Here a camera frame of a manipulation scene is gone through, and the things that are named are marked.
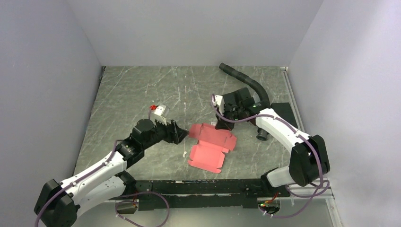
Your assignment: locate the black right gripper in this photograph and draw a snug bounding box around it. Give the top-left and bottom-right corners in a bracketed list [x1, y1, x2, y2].
[215, 104, 243, 131]

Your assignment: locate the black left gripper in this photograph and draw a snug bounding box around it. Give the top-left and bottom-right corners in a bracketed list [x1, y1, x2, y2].
[142, 116, 189, 150]

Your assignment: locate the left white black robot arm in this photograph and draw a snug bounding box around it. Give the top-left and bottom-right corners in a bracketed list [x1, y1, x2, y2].
[34, 119, 189, 227]

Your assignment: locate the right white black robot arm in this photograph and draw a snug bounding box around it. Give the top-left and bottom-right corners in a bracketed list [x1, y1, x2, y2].
[211, 94, 331, 196]

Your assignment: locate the black flat device box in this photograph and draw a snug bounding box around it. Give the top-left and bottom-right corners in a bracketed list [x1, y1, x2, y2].
[271, 102, 298, 128]

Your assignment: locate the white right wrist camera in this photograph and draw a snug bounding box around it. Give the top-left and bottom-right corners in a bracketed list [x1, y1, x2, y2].
[211, 94, 225, 115]

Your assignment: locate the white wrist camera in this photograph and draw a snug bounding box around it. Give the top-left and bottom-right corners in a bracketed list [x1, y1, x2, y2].
[211, 94, 225, 115]
[148, 105, 170, 125]

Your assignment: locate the black corrugated hose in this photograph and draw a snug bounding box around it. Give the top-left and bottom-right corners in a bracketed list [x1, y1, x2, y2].
[218, 62, 271, 141]

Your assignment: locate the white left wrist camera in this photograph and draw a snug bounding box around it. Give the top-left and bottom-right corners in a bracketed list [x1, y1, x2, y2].
[148, 105, 170, 125]

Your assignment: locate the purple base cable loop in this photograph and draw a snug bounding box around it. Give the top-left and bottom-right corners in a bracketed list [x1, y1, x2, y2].
[114, 192, 170, 227]

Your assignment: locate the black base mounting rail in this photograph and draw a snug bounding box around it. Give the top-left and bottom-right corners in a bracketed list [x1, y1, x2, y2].
[117, 178, 290, 211]

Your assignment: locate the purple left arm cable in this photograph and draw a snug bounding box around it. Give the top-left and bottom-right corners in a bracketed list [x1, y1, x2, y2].
[34, 139, 126, 227]

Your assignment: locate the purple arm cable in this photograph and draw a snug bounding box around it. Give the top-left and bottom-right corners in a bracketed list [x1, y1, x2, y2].
[211, 94, 331, 219]
[34, 139, 126, 227]

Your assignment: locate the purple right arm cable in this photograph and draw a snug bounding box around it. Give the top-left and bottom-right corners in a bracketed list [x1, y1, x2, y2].
[211, 94, 331, 219]

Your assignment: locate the aluminium frame rail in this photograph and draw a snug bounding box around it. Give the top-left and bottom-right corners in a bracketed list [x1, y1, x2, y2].
[280, 67, 343, 227]

